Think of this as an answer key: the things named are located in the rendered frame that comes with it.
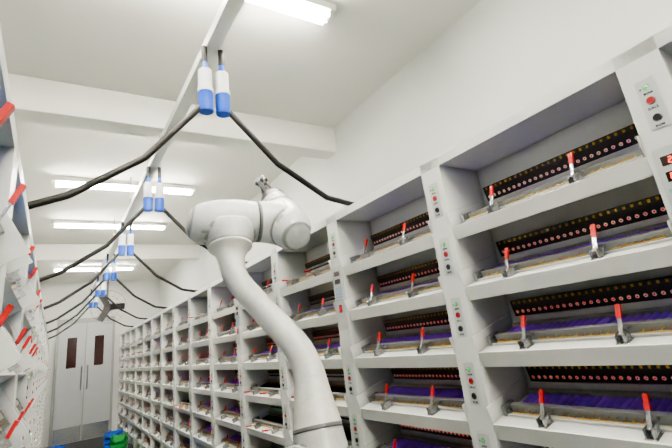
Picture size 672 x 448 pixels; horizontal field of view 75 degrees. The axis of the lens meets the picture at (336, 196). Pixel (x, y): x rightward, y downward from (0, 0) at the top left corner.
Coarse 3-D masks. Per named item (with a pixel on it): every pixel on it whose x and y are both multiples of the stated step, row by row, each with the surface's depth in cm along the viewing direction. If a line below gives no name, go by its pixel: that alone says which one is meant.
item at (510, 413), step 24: (552, 384) 131; (576, 384) 125; (600, 384) 120; (624, 384) 115; (648, 384) 110; (504, 408) 130; (528, 408) 126; (552, 408) 120; (576, 408) 115; (600, 408) 111; (624, 408) 108; (648, 408) 97; (504, 432) 125; (528, 432) 119; (552, 432) 113; (576, 432) 108; (600, 432) 105; (624, 432) 101; (648, 432) 97
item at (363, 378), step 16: (336, 224) 208; (352, 224) 213; (368, 224) 218; (336, 240) 208; (352, 240) 210; (368, 240) 215; (368, 272) 209; (352, 288) 201; (368, 288) 206; (368, 320) 200; (352, 336) 193; (368, 336) 197; (384, 336) 202; (352, 368) 190; (368, 368) 192; (384, 368) 196; (368, 384) 189; (352, 400) 188; (352, 432) 187; (368, 432) 182; (384, 432) 186; (400, 432) 190
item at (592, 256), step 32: (576, 224) 128; (608, 224) 121; (640, 224) 114; (512, 256) 146; (544, 256) 126; (576, 256) 116; (608, 256) 105; (640, 256) 98; (480, 288) 135; (512, 288) 126
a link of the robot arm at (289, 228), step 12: (264, 204) 106; (276, 204) 106; (288, 204) 107; (264, 216) 103; (276, 216) 104; (288, 216) 102; (300, 216) 103; (264, 228) 103; (276, 228) 102; (288, 228) 101; (300, 228) 102; (264, 240) 105; (276, 240) 103; (288, 240) 102; (300, 240) 103
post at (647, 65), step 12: (612, 60) 106; (636, 60) 101; (648, 60) 99; (660, 60) 97; (624, 72) 103; (636, 72) 101; (648, 72) 99; (660, 72) 97; (624, 84) 103; (660, 84) 97; (636, 96) 101; (636, 108) 101; (636, 120) 101; (648, 132) 98; (660, 132) 96; (648, 144) 98; (660, 144) 96; (648, 156) 98; (660, 180) 96; (660, 192) 96
